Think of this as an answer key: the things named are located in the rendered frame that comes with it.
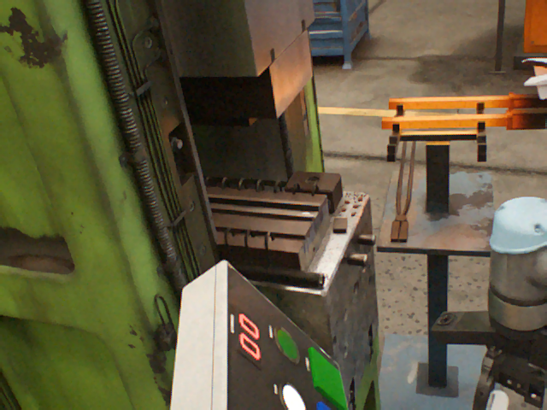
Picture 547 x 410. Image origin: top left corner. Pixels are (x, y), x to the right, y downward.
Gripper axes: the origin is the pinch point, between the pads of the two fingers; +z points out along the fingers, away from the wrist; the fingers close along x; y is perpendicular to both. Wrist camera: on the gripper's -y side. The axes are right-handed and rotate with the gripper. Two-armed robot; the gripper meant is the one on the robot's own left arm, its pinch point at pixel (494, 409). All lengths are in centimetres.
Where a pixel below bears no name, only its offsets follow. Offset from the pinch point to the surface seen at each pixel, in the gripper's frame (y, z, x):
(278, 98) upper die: -45, -37, 12
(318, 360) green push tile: -20.9, -9.9, -13.2
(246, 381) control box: -17.3, -23.4, -29.3
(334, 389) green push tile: -17.6, -7.0, -14.3
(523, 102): -31, -6, 90
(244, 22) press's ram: -44, -52, 6
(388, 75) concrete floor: -215, 94, 319
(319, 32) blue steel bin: -277, 64, 318
